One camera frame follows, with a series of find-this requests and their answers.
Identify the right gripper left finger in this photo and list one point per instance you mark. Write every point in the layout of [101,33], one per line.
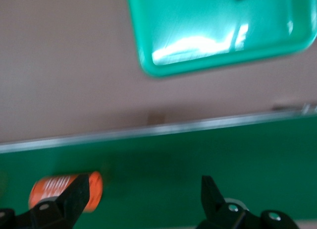
[62,214]

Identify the green plastic tray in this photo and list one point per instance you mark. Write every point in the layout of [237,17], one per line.
[198,28]

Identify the orange printed cylinder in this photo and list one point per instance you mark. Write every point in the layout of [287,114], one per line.
[95,189]

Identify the green conveyor belt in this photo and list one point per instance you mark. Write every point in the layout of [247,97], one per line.
[198,177]

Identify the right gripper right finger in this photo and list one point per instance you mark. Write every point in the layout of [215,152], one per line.
[223,219]

